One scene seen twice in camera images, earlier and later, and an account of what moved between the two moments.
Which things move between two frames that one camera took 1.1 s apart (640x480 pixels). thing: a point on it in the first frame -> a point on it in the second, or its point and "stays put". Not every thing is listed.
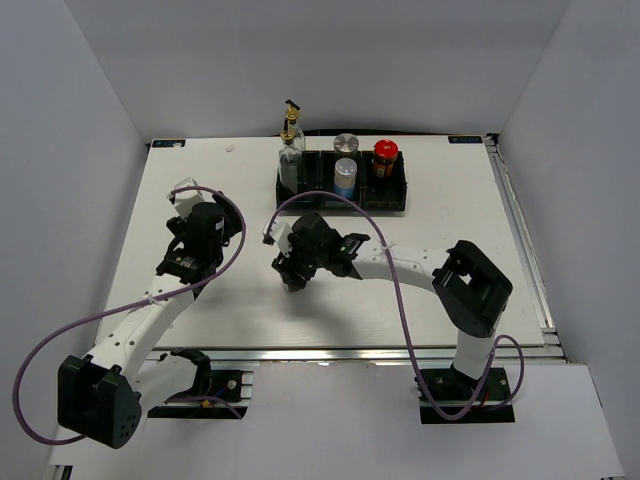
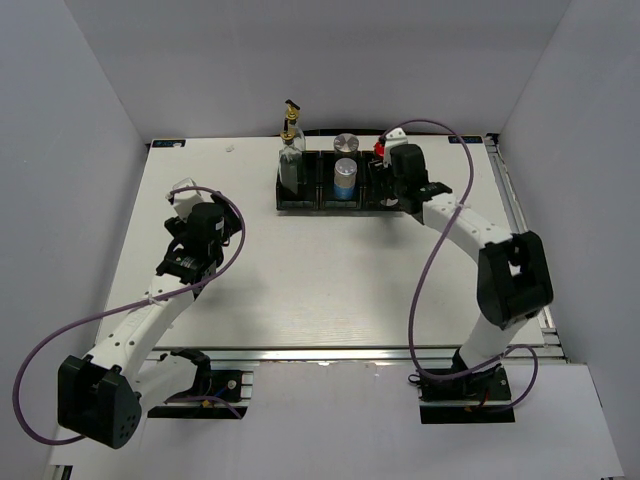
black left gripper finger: (233, 220) stays put
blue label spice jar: (345, 170) stays put
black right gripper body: (303, 258) -> (396, 186)
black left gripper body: (178, 226) stays put
